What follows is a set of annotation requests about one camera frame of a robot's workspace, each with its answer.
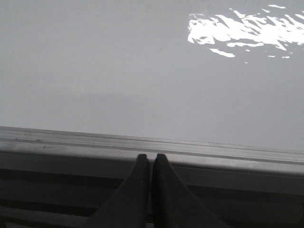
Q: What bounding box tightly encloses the grey cabinet under whiteboard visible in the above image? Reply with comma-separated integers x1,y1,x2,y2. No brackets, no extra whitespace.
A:
0,169,304,228

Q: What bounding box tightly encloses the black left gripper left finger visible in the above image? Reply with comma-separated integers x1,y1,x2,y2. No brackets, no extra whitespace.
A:
83,154,150,228

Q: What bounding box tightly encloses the white whiteboard with aluminium frame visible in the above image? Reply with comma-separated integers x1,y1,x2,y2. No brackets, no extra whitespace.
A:
0,0,304,195

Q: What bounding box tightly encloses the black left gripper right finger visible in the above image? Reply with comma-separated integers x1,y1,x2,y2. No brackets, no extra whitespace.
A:
152,154,230,228

